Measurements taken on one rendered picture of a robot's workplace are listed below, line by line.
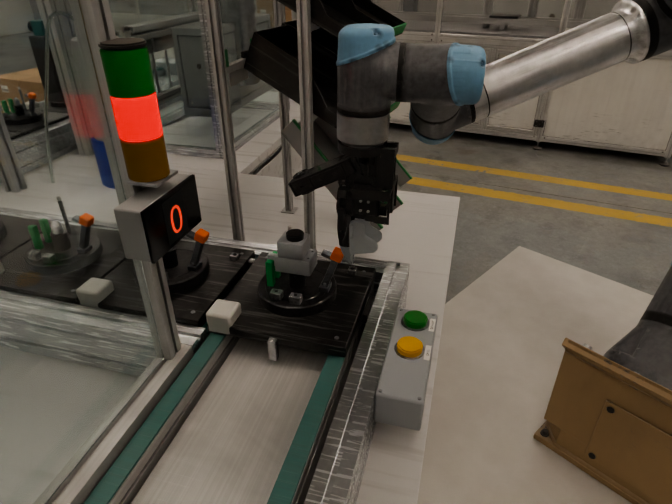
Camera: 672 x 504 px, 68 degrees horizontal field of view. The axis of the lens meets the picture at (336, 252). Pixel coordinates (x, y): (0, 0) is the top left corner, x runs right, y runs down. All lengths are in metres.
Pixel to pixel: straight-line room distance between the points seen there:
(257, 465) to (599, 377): 0.46
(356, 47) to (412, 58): 0.07
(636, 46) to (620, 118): 3.91
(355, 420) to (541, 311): 0.55
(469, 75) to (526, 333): 0.56
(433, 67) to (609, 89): 4.11
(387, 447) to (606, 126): 4.24
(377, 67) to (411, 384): 0.44
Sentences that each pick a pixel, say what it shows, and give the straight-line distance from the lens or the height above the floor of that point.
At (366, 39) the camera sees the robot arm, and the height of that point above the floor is 1.41.
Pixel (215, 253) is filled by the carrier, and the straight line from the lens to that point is 1.05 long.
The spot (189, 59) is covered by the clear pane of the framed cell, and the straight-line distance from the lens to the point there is 1.84.
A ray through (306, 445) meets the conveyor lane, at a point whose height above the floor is 0.95.
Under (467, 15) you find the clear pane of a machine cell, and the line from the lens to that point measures 4.74.
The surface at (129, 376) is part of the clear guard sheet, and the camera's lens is 0.77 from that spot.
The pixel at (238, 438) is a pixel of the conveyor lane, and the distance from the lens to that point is 0.76.
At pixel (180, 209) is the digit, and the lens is 0.69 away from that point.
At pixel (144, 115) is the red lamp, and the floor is 1.34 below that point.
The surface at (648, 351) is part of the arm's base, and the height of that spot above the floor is 1.04.
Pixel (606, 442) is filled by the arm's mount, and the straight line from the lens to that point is 0.81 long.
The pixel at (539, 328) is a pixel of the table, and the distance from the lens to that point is 1.08.
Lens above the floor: 1.50
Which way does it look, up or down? 31 degrees down
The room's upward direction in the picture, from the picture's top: straight up
